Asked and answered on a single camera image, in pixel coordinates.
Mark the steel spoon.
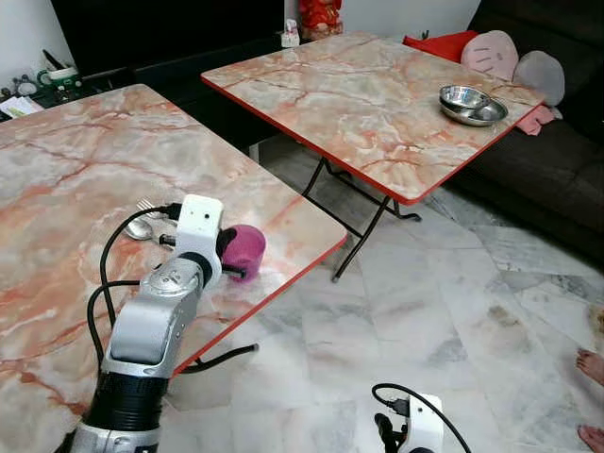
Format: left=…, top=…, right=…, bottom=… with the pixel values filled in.
left=125, top=218, right=159, bottom=242

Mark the pink plastic cup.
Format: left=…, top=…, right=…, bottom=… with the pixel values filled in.
left=225, top=224, right=268, bottom=283

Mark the pink face cushion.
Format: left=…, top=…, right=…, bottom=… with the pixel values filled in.
left=460, top=29, right=521, bottom=83

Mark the pink cloth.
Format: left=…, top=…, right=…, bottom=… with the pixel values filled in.
left=513, top=103, right=559, bottom=137

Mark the steel plate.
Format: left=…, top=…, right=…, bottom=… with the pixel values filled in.
left=439, top=92, right=510, bottom=127

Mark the marble-pattern folding table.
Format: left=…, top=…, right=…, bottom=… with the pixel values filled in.
left=0, top=83, right=349, bottom=453
left=199, top=31, right=547, bottom=284

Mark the red cushion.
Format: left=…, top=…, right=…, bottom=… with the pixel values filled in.
left=403, top=29, right=480, bottom=64

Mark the steel fork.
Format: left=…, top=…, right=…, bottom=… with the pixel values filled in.
left=135, top=199, right=168, bottom=224

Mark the grey cushion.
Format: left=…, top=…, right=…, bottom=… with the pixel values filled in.
left=512, top=50, right=566, bottom=108

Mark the person's bare foot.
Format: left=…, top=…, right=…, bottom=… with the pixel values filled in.
left=575, top=346, right=604, bottom=384
left=577, top=424, right=604, bottom=453

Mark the red figurine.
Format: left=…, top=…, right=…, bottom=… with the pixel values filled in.
left=297, top=0, right=344, bottom=42

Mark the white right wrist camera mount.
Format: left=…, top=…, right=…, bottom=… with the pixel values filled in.
left=405, top=393, right=445, bottom=453

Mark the dark sofa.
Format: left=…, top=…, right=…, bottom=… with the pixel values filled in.
left=444, top=0, right=604, bottom=270

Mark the steel bowl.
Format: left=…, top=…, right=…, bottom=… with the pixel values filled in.
left=440, top=84, right=493, bottom=113

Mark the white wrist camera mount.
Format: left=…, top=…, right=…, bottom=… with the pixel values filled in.
left=405, top=393, right=445, bottom=453
left=175, top=194, right=226, bottom=286

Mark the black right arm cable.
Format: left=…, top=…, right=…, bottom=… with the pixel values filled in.
left=370, top=381, right=472, bottom=453

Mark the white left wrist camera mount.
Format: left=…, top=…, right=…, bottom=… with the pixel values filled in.
left=175, top=194, right=226, bottom=286

